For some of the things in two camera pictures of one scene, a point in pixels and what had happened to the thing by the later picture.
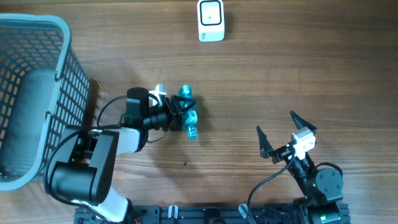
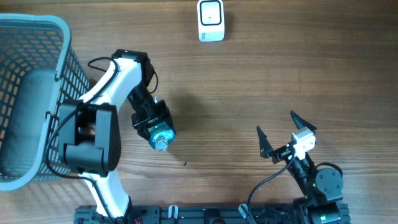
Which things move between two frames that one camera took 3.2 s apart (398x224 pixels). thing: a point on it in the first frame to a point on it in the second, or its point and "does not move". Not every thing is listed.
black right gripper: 267,149 does not move
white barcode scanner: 211,20 does not move
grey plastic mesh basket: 44,90 does not move
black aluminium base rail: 175,214 does not move
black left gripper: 175,114 to 142,125
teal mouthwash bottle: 189,117 to 160,135
